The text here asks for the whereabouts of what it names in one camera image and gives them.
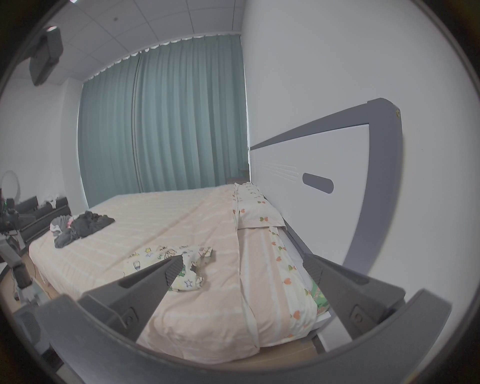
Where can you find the blue-green curtain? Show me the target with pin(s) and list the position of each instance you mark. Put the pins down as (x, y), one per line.
(191, 112)
(108, 142)

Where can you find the bed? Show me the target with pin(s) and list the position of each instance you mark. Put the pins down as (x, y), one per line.
(180, 221)

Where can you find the pile of clothes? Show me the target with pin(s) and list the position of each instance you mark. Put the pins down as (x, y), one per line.
(88, 227)

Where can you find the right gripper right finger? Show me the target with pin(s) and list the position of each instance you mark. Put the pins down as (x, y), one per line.
(348, 300)

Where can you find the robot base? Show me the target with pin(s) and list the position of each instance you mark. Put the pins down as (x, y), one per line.
(30, 330)

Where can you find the white printed pillow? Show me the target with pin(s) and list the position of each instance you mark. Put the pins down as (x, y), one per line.
(292, 285)
(255, 210)

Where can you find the grey garment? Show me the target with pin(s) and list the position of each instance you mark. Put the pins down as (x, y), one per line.
(56, 226)

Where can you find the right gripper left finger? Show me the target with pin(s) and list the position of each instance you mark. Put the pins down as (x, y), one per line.
(142, 288)

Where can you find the black sofa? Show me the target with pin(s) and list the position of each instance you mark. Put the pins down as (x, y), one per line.
(37, 215)

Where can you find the white printed pyjama top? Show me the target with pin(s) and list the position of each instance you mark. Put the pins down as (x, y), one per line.
(187, 277)

